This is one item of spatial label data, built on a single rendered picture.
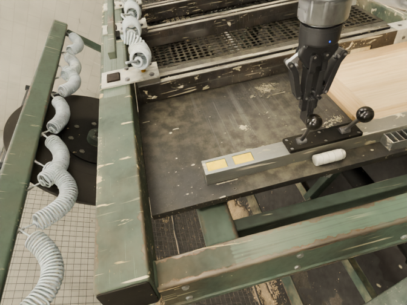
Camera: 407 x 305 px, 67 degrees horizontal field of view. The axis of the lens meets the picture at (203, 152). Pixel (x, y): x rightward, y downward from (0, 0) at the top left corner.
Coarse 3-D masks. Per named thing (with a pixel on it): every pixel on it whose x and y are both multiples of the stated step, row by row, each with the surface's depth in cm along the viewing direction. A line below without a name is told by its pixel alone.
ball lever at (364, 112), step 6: (360, 108) 69; (366, 108) 68; (360, 114) 68; (366, 114) 68; (372, 114) 68; (354, 120) 73; (360, 120) 69; (366, 120) 68; (342, 126) 79; (348, 126) 76; (342, 132) 78; (348, 132) 79
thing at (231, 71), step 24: (288, 48) 109; (120, 72) 103; (144, 72) 101; (168, 72) 106; (192, 72) 105; (216, 72) 105; (240, 72) 107; (264, 72) 109; (144, 96) 105; (168, 96) 107
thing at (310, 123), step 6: (312, 114) 68; (318, 114) 68; (306, 120) 68; (312, 120) 67; (318, 120) 67; (306, 126) 69; (312, 126) 68; (318, 126) 67; (306, 132) 73; (300, 138) 77; (300, 144) 78
